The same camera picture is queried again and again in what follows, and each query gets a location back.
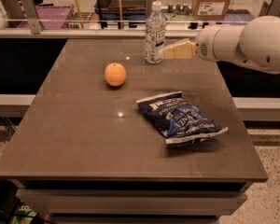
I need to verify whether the cardboard box with label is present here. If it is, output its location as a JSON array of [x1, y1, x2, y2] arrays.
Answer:
[[191, 0, 231, 20]]

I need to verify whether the blue chip bag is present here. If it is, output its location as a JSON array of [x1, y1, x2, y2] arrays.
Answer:
[[136, 91, 228, 148]]

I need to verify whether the brown table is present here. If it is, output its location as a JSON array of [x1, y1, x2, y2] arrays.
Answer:
[[0, 39, 267, 224]]

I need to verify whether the purple plastic crate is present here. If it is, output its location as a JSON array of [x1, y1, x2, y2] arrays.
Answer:
[[17, 5, 76, 30]]

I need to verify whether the orange fruit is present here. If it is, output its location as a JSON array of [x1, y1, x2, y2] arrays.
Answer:
[[105, 63, 126, 87]]

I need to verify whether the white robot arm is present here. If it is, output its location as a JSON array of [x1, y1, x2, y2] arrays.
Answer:
[[159, 16, 280, 75]]

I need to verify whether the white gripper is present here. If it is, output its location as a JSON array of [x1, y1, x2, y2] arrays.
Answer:
[[161, 24, 240, 62]]

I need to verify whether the clear plastic water bottle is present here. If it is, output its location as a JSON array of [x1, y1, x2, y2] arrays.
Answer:
[[145, 1, 166, 64]]

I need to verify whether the green package under table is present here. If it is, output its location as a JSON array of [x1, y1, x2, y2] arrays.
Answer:
[[10, 204, 37, 224]]

